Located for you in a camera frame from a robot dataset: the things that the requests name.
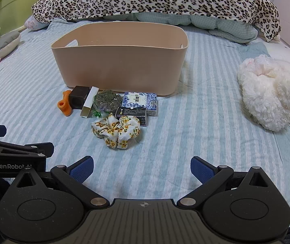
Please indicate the green ribbon bow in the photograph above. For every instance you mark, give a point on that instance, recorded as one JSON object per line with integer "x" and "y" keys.
{"x": 97, "y": 113}

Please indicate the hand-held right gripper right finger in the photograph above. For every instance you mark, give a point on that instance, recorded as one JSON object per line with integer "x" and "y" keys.
{"x": 201, "y": 169}

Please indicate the black flat box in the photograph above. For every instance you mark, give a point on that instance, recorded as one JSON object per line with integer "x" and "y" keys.
{"x": 132, "y": 117}

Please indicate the green checked quilt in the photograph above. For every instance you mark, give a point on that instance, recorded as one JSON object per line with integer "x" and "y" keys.
{"x": 211, "y": 26}

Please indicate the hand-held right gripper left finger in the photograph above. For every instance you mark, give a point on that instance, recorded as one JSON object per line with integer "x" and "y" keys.
{"x": 82, "y": 169}

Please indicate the grey-green mesh pouch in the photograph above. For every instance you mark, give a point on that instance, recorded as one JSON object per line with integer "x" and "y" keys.
{"x": 107, "y": 101}

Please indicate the white slim box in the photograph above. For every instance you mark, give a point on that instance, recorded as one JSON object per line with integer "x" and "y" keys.
{"x": 89, "y": 103}

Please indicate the blue white patterned box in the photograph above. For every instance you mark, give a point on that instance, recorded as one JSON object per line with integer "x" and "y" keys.
{"x": 140, "y": 103}

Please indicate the orange plastic toy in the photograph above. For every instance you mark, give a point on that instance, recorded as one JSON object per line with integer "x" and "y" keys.
{"x": 65, "y": 105}

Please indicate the green plastic storage box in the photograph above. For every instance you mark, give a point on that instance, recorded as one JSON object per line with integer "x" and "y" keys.
{"x": 10, "y": 2}

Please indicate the white fluffy plush toy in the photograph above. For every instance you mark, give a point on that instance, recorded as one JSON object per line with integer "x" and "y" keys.
{"x": 266, "y": 96}

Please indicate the blue striped bed sheet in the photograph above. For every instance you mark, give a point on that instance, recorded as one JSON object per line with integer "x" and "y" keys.
{"x": 198, "y": 132}

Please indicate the floral fabric scrunchie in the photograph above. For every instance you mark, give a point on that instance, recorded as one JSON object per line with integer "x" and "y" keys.
{"x": 117, "y": 132}

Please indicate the grey plush toy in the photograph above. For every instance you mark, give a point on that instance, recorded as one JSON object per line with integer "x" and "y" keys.
{"x": 0, "y": 48}

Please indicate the beige plastic storage bin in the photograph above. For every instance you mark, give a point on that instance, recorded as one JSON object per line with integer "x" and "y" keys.
{"x": 119, "y": 68}

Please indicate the pink floral cushion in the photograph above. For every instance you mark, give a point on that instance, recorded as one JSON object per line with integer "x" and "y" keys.
{"x": 34, "y": 23}

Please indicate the dark brown small box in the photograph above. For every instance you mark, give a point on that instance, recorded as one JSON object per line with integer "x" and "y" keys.
{"x": 77, "y": 99}

